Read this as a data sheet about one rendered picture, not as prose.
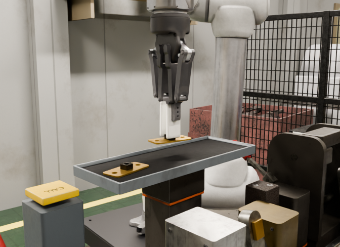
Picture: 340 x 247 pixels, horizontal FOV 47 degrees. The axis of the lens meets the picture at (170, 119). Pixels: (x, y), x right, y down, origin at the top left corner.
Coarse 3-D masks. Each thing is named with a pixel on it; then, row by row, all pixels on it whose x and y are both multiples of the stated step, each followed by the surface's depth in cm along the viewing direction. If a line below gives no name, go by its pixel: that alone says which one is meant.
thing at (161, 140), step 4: (164, 136) 78; (184, 136) 81; (148, 140) 77; (152, 140) 77; (156, 140) 77; (160, 140) 77; (164, 140) 77; (168, 140) 77; (172, 140) 77; (176, 140) 77; (180, 140) 78; (184, 140) 78; (156, 144) 75
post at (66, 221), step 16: (32, 208) 58; (48, 208) 58; (64, 208) 58; (80, 208) 60; (32, 224) 58; (48, 224) 56; (64, 224) 58; (80, 224) 60; (32, 240) 59; (48, 240) 57; (64, 240) 59; (80, 240) 61
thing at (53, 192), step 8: (48, 184) 62; (56, 184) 62; (64, 184) 62; (32, 192) 58; (40, 192) 58; (48, 192) 58; (56, 192) 58; (64, 192) 58; (72, 192) 59; (40, 200) 56; (48, 200) 56; (56, 200) 57
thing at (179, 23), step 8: (152, 16) 73; (160, 16) 71; (168, 16) 71; (176, 16) 71; (184, 16) 72; (152, 24) 73; (160, 24) 72; (168, 24) 71; (176, 24) 71; (184, 24) 72; (152, 32) 74; (160, 32) 72; (168, 32) 72; (176, 32) 72; (184, 32) 72; (160, 40) 76; (168, 40) 74; (176, 40) 72; (184, 40) 72; (176, 48) 72; (176, 56) 73
